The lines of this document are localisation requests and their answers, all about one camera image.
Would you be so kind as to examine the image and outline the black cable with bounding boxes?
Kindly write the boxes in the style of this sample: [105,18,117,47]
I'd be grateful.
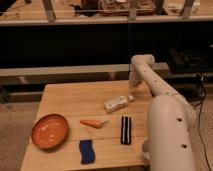
[191,73,213,171]

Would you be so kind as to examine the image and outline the blue sponge cloth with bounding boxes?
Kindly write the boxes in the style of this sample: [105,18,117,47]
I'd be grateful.
[79,140,95,164]

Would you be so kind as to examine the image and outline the orange toy carrot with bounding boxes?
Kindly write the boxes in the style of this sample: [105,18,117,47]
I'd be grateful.
[80,119,106,129]

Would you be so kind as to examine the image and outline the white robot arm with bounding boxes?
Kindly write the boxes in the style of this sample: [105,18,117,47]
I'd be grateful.
[129,54,196,171]

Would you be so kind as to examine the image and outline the orange ceramic bowl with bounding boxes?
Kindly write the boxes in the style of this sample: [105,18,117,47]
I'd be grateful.
[31,114,69,149]

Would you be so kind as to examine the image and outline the white cup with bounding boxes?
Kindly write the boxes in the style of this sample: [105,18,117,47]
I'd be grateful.
[141,138,150,160]

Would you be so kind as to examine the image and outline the black white striped cloth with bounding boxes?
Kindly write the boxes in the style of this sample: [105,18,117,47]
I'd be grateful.
[120,116,132,145]

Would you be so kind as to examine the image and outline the white plastic bottle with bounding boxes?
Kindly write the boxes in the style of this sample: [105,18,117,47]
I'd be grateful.
[104,95,134,113]

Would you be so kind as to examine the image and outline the wooden table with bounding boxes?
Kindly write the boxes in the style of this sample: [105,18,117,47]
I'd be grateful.
[21,81,153,171]

